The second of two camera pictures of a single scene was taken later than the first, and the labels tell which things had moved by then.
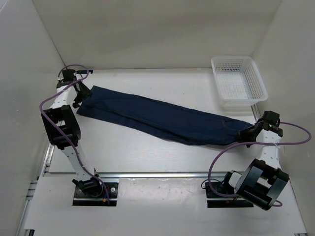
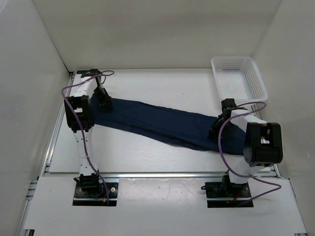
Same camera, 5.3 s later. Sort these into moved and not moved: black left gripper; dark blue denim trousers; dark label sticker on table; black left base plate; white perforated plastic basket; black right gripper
Moved: black left gripper; black right gripper; dark blue denim trousers
Not moved: white perforated plastic basket; dark label sticker on table; black left base plate
